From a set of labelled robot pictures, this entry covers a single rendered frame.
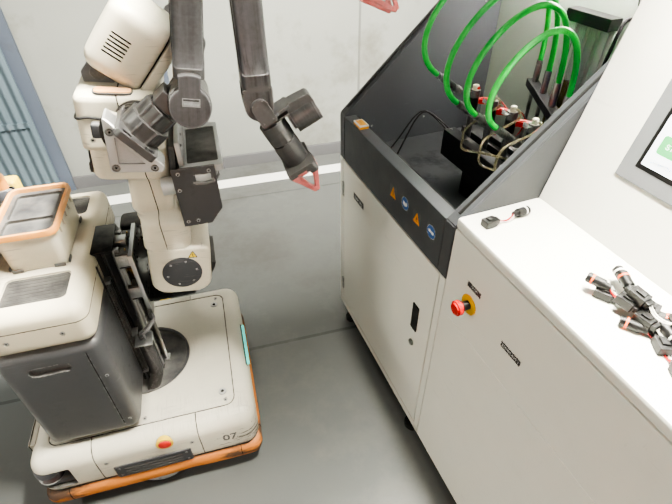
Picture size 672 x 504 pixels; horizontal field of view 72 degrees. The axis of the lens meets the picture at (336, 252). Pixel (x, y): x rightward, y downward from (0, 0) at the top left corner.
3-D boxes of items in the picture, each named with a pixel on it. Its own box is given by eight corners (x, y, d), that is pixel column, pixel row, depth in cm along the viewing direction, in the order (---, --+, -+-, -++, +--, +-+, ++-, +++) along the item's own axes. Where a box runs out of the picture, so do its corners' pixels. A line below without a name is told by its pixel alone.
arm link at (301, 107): (242, 90, 96) (247, 106, 89) (289, 59, 95) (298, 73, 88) (273, 135, 104) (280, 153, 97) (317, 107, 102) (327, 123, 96)
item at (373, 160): (344, 160, 162) (344, 116, 152) (355, 157, 163) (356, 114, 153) (436, 270, 117) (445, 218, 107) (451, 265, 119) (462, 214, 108)
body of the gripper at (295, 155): (307, 146, 108) (291, 121, 103) (317, 167, 100) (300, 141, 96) (284, 161, 109) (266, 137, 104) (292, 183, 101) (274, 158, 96)
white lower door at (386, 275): (341, 297, 207) (341, 159, 163) (346, 295, 207) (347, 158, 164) (411, 421, 160) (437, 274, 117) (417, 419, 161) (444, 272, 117)
